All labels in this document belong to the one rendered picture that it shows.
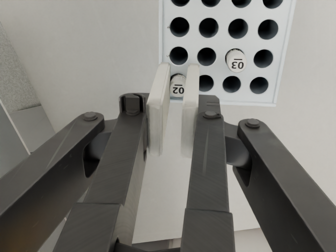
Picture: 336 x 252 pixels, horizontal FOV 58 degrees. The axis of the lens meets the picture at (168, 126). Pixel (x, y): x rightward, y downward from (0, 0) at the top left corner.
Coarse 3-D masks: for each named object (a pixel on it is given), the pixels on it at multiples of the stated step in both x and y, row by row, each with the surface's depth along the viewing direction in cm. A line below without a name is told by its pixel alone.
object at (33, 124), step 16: (16, 112) 106; (32, 112) 101; (16, 128) 90; (32, 128) 86; (48, 128) 83; (32, 144) 76; (160, 240) 37; (176, 240) 36; (240, 240) 34; (256, 240) 33
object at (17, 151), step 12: (0, 108) 19; (0, 120) 18; (0, 132) 18; (12, 132) 19; (0, 144) 18; (12, 144) 19; (24, 144) 20; (0, 156) 18; (12, 156) 19; (24, 156) 20; (0, 168) 18; (60, 228) 22; (48, 240) 20
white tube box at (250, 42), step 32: (160, 0) 19; (192, 0) 19; (224, 0) 19; (256, 0) 19; (288, 0) 19; (160, 32) 20; (192, 32) 20; (224, 32) 20; (256, 32) 20; (288, 32) 19; (224, 64) 21; (256, 64) 21; (224, 96) 22; (256, 96) 22
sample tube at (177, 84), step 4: (172, 76) 22; (176, 76) 21; (180, 76) 21; (172, 80) 21; (176, 80) 20; (180, 80) 20; (184, 80) 21; (172, 84) 20; (176, 84) 20; (180, 84) 20; (184, 84) 20; (172, 88) 20; (176, 88) 20; (180, 88) 20; (184, 88) 20; (172, 92) 20; (176, 92) 20; (180, 92) 20; (176, 96) 21; (180, 96) 21
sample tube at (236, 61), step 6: (234, 48) 21; (228, 54) 20; (234, 54) 19; (240, 54) 19; (228, 60) 19; (234, 60) 19; (240, 60) 19; (246, 60) 19; (228, 66) 19; (234, 66) 19; (240, 66) 19
